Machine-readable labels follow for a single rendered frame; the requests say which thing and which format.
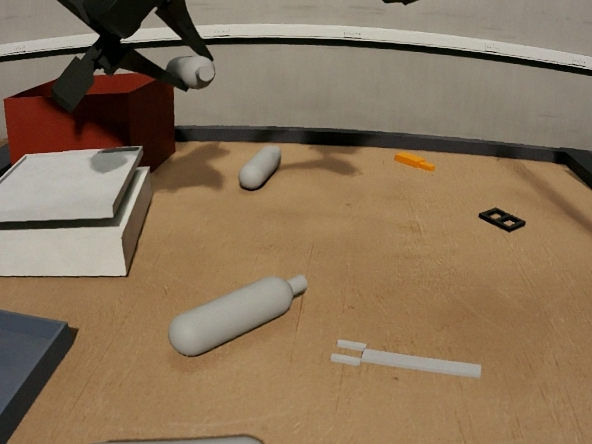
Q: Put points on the black rectangular double-loop buckle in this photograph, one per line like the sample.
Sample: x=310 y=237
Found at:
x=518 y=223

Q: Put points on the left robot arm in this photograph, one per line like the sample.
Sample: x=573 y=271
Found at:
x=120 y=17

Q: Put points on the white digital weighing scale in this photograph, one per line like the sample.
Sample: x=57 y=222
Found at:
x=62 y=234

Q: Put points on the red open box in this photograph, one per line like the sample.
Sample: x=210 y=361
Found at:
x=143 y=115

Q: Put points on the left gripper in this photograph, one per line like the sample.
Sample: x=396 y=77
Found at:
x=109 y=55

